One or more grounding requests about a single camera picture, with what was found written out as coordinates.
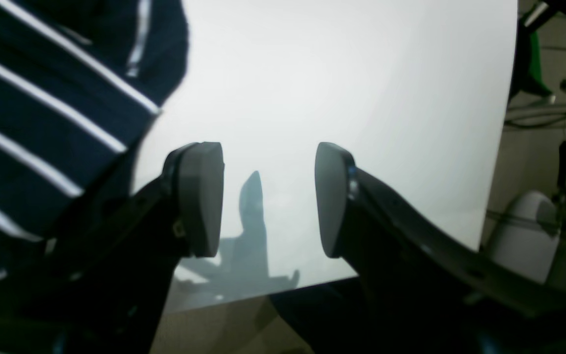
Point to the white canister on floor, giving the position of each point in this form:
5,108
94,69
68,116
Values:
526,238

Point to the navy white striped T-shirt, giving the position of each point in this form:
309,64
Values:
81,83

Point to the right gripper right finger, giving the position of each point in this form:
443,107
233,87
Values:
417,290

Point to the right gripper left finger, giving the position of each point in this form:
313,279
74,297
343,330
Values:
104,292

